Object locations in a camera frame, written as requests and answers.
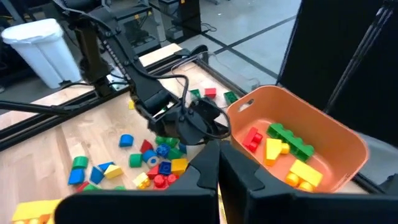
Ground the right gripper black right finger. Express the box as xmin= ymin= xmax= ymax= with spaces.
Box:
xmin=219 ymin=141 xmax=398 ymax=224

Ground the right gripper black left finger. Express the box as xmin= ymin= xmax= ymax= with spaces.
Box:
xmin=54 ymin=139 xmax=221 ymax=224

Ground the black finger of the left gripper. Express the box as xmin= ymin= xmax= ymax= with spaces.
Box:
xmin=179 ymin=116 xmax=215 ymax=146
xmin=148 ymin=114 xmax=182 ymax=138

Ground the red triangle block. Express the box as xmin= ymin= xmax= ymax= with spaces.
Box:
xmin=139 ymin=139 xmax=154 ymax=154

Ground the small cylinder block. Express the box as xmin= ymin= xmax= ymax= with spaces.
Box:
xmin=142 ymin=149 xmax=160 ymax=169

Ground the red building block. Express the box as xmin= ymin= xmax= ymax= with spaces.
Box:
xmin=241 ymin=126 xmax=264 ymax=153
xmin=153 ymin=174 xmax=178 ymax=190

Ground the yellow building block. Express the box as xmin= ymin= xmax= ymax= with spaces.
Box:
xmin=285 ymin=159 xmax=324 ymax=192
xmin=11 ymin=198 xmax=62 ymax=224
xmin=264 ymin=138 xmax=291 ymax=167

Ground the orange plastic bin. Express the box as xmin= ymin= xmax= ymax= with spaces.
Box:
xmin=226 ymin=85 xmax=370 ymax=194

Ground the yellow triangle block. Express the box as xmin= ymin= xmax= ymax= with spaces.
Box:
xmin=103 ymin=164 xmax=124 ymax=180

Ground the small green studded block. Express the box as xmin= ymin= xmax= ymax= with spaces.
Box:
xmin=223 ymin=91 xmax=239 ymax=106

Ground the black equipment rack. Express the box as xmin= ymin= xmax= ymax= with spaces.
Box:
xmin=105 ymin=0 xmax=203 ymax=57

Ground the white trash bin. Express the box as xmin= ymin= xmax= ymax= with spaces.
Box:
xmin=1 ymin=17 xmax=83 ymax=90

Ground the black folding screen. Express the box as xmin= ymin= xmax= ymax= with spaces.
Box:
xmin=276 ymin=0 xmax=398 ymax=147

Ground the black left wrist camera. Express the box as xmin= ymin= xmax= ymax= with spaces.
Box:
xmin=192 ymin=98 xmax=223 ymax=124

